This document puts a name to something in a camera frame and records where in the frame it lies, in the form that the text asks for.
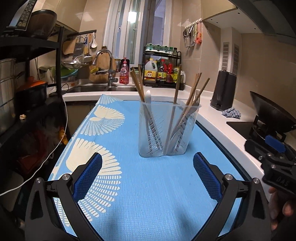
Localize orange cooking pot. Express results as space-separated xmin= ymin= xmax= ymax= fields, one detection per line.
xmin=14 ymin=76 xmax=48 ymax=113

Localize wooden chopstick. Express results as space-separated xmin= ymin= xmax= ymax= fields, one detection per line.
xmin=130 ymin=67 xmax=144 ymax=102
xmin=164 ymin=64 xmax=182 ymax=155
xmin=171 ymin=73 xmax=202 ymax=138
xmin=172 ymin=78 xmax=210 ymax=136
xmin=138 ymin=64 xmax=144 ymax=97

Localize fork with pale handle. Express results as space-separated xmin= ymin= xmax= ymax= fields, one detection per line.
xmin=182 ymin=89 xmax=201 ymax=121

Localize black spice rack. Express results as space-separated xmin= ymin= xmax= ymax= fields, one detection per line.
xmin=142 ymin=44 xmax=186 ymax=90

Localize black metal shelf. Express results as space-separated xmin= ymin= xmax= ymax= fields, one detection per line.
xmin=0 ymin=25 xmax=65 ymax=140

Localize red dish soap bottle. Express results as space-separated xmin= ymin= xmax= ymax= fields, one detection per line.
xmin=119 ymin=58 xmax=130 ymax=85

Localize clear plastic utensil holder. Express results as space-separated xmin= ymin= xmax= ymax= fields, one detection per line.
xmin=138 ymin=101 xmax=201 ymax=158

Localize person's hand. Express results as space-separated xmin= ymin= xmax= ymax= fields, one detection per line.
xmin=268 ymin=187 xmax=295 ymax=231

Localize white cable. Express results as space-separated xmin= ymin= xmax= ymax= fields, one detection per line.
xmin=0 ymin=87 xmax=69 ymax=197

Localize black wok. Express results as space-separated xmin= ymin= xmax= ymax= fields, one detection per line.
xmin=250 ymin=91 xmax=295 ymax=133

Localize blue patterned table mat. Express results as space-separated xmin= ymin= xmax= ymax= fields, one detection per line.
xmin=49 ymin=95 xmax=242 ymax=240

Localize hanging utensils on rail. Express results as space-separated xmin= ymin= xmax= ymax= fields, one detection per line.
xmin=183 ymin=19 xmax=202 ymax=48

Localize black gas stove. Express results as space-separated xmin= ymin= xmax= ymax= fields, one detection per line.
xmin=226 ymin=116 xmax=295 ymax=149

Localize white ceramic spoon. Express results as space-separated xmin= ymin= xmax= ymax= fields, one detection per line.
xmin=144 ymin=90 xmax=152 ymax=104

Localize dish drying rack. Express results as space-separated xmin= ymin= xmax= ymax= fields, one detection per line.
xmin=60 ymin=30 xmax=96 ymax=82

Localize blue white dish cloth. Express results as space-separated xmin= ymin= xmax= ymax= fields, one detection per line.
xmin=222 ymin=107 xmax=241 ymax=119

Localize large steel pot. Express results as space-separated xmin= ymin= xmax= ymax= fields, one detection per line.
xmin=0 ymin=58 xmax=15 ymax=133

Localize chrome kitchen faucet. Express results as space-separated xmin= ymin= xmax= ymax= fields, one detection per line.
xmin=89 ymin=46 xmax=118 ymax=87

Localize yellow oil bottle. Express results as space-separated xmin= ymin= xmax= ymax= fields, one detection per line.
xmin=144 ymin=58 xmax=158 ymax=82

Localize black electric kettle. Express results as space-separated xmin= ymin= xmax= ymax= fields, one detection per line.
xmin=210 ymin=70 xmax=237 ymax=111

